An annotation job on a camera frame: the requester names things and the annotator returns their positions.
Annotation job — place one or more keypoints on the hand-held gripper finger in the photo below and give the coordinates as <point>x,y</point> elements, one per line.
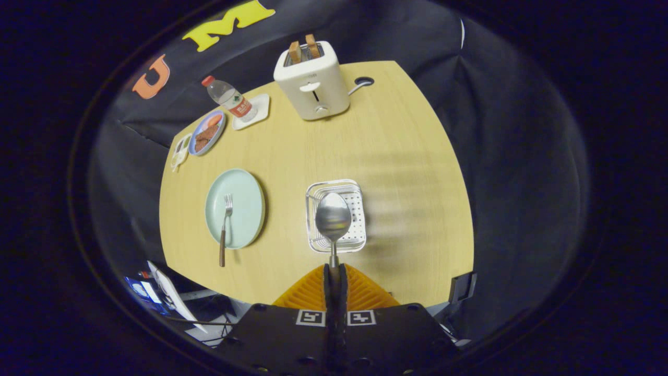
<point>342,337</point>
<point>330,337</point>

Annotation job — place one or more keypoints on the clear plastic drain basket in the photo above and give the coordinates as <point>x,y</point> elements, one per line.
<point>357,209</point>

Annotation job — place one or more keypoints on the black table clamp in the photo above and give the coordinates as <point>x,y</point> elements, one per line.
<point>462,287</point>

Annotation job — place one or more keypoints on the light green plate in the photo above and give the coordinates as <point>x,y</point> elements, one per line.
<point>245,209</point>

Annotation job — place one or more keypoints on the white board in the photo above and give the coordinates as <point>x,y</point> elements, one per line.
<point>172,295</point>

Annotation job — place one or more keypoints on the blue lit screen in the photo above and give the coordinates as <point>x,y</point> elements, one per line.
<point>141,290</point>

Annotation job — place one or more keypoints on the blue plate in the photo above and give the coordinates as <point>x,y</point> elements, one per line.
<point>220,134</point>

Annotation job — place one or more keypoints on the brown meat slice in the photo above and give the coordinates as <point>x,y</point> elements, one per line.
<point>206,138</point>

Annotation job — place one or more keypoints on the white divided sauce dish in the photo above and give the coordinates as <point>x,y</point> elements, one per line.
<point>180,151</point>

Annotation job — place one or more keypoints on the white square coaster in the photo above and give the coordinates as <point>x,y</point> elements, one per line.
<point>261,104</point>

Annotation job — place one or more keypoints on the orange sausage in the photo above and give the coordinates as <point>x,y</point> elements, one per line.
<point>214,120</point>

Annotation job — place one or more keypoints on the white toaster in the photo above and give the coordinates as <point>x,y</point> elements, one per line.
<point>334,89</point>

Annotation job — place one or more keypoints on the black backdrop cloth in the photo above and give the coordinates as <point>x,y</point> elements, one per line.
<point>496,130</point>

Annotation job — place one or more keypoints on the clear bottle with red cap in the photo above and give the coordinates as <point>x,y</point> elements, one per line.
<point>229,99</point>

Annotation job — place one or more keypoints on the bread slice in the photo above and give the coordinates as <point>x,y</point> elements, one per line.
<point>312,46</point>
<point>295,52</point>

